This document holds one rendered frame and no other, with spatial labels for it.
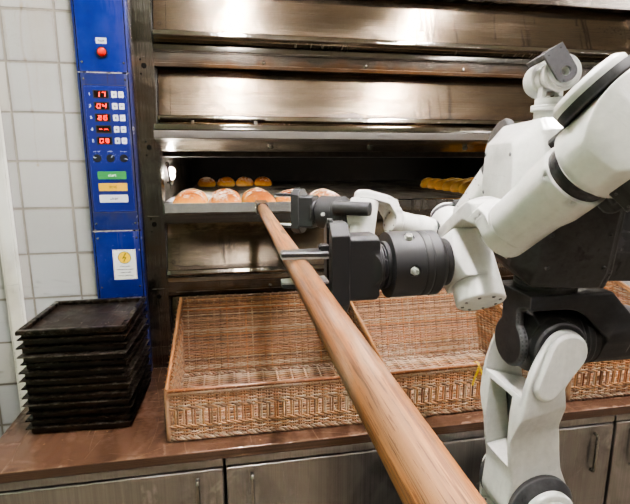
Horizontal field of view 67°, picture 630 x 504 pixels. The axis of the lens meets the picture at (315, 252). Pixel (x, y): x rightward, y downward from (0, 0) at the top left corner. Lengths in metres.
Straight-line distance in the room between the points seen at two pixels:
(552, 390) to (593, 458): 0.82
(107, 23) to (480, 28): 1.28
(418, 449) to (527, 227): 0.37
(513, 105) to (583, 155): 1.53
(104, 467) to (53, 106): 1.10
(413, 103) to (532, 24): 0.55
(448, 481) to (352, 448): 1.23
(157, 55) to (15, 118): 0.49
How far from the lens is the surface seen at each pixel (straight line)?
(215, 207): 1.42
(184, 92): 1.72
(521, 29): 2.08
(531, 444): 1.12
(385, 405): 0.27
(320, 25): 1.78
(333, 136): 1.59
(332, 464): 1.45
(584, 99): 0.51
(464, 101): 1.93
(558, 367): 1.02
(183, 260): 1.73
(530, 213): 0.55
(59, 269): 1.83
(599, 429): 1.81
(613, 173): 0.50
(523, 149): 0.89
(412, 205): 1.84
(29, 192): 1.82
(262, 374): 1.72
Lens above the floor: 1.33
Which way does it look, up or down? 11 degrees down
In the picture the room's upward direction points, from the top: straight up
